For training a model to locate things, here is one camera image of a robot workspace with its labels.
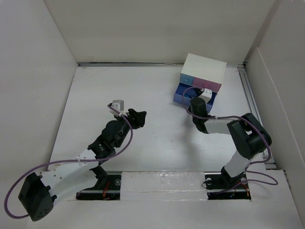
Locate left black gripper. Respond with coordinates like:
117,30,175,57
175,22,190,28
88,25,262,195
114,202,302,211
113,109,145,148

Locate pink drawer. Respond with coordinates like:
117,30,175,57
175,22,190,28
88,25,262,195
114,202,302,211
193,77,222,93

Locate light blue drawer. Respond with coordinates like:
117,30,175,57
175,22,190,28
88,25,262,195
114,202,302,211
180,73,195,86

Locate white drawer cabinet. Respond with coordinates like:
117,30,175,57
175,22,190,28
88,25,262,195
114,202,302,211
181,53,227,84

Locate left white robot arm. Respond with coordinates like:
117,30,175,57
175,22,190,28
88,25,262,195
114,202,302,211
18,109,147,221

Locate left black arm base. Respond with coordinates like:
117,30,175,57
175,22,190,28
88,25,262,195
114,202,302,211
76,166,122,201

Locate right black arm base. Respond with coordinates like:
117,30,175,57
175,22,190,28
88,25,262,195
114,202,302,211
201,172,251,200

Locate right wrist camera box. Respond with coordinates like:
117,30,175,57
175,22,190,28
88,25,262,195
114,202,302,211
198,88,213,104

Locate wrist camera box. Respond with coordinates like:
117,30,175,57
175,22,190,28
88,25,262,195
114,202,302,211
108,100,125,117
198,88,213,104

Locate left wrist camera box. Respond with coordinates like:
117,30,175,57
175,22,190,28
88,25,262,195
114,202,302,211
108,100,125,117

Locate back aluminium rail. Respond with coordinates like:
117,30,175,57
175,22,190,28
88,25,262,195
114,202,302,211
78,62,246,67

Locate aluminium rail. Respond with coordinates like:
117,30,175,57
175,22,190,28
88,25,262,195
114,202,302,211
78,62,246,67
237,67,277,170

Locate right aluminium rail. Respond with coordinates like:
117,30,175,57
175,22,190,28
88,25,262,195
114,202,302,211
237,67,277,170

